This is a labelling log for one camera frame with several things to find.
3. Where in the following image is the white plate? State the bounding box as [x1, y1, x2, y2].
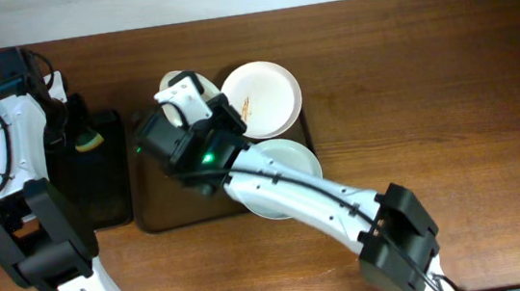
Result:
[157, 66, 224, 130]
[221, 61, 302, 140]

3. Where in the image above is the green yellow sponge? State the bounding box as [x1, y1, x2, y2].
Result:
[74, 130, 104, 153]

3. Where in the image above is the white plate top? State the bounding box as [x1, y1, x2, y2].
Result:
[221, 61, 302, 140]

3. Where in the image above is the pale blue plate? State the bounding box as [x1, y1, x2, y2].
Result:
[242, 139, 324, 221]

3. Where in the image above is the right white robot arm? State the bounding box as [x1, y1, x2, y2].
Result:
[135, 70, 461, 291]

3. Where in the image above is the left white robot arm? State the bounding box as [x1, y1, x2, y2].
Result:
[0, 47, 121, 291]

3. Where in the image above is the black rectangular tray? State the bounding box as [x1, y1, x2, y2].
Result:
[45, 103, 134, 230]

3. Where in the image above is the brown translucent tray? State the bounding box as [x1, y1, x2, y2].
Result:
[120, 81, 323, 236]

